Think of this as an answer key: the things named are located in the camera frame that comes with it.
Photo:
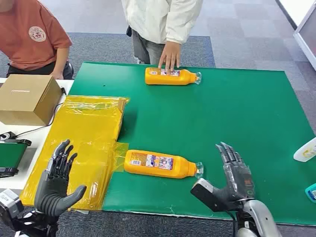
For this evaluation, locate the person's hand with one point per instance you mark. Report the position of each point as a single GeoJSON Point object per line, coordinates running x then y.
{"type": "Point", "coordinates": [170, 52]}

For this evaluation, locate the small black gadget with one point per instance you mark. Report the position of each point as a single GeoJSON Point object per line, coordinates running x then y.
{"type": "Point", "coordinates": [6, 136]}

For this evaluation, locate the green table mat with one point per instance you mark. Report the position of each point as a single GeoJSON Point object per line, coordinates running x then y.
{"type": "Point", "coordinates": [222, 114]}

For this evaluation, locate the person in orange shirt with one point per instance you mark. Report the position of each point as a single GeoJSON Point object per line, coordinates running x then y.
{"type": "Point", "coordinates": [27, 36]}

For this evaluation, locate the person in white jacket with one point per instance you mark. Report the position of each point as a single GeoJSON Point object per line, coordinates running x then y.
{"type": "Point", "coordinates": [160, 19]}

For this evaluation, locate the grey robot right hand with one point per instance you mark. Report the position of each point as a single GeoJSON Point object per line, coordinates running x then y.
{"type": "Point", "coordinates": [238, 183]}

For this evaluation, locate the green and black device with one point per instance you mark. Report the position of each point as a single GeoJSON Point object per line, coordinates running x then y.
{"type": "Point", "coordinates": [10, 155]}

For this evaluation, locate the brown cardboard box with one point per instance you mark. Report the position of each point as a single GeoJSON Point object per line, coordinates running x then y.
{"type": "Point", "coordinates": [27, 98]}

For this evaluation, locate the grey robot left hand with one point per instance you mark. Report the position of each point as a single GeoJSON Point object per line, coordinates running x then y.
{"type": "Point", "coordinates": [50, 196]}

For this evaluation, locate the teal plastic object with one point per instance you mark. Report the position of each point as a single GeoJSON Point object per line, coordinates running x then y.
{"type": "Point", "coordinates": [311, 193]}

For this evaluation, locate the yellow plastic bag stack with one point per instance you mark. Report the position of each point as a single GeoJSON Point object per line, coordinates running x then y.
{"type": "Point", "coordinates": [84, 130]}

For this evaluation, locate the white plastic bottle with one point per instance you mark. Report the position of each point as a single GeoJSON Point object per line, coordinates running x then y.
{"type": "Point", "coordinates": [306, 151]}

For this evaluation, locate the orange bottle with label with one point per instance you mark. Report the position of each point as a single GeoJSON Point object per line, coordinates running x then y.
{"type": "Point", "coordinates": [184, 77]}
{"type": "Point", "coordinates": [158, 166]}

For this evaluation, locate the black pouch at hip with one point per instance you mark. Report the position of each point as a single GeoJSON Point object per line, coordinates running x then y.
{"type": "Point", "coordinates": [129, 31]}

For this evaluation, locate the white framed board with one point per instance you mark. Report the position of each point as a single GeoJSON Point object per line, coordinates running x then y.
{"type": "Point", "coordinates": [308, 39]}

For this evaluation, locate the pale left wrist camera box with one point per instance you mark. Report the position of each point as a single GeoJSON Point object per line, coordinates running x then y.
{"type": "Point", "coordinates": [10, 204]}

